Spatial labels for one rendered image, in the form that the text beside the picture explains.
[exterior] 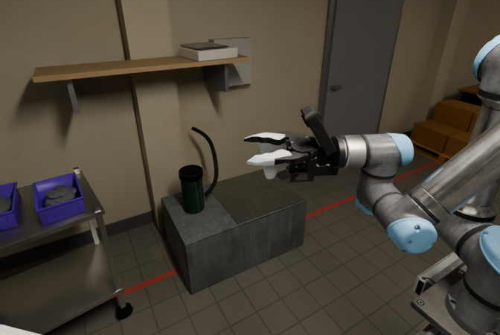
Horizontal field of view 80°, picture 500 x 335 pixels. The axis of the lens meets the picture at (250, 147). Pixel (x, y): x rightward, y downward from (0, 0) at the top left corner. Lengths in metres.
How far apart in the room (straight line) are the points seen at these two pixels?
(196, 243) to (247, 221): 0.39
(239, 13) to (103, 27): 1.07
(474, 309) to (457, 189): 0.36
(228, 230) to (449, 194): 1.68
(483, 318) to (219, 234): 1.56
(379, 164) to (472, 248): 0.31
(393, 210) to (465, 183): 0.13
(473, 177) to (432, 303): 0.43
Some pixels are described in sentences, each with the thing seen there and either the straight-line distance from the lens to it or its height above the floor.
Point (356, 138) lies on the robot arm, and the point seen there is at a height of 1.60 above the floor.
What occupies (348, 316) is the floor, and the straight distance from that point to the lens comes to 2.36.
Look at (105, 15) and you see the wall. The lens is 2.45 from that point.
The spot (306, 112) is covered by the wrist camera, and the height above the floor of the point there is 1.66.
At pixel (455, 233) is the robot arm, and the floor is 1.34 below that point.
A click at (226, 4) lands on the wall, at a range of 2.71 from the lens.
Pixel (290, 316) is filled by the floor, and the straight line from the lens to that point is 2.28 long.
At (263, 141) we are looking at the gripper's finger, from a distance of 0.67.
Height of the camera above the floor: 1.85
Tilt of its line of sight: 25 degrees down
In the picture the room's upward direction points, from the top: straight up
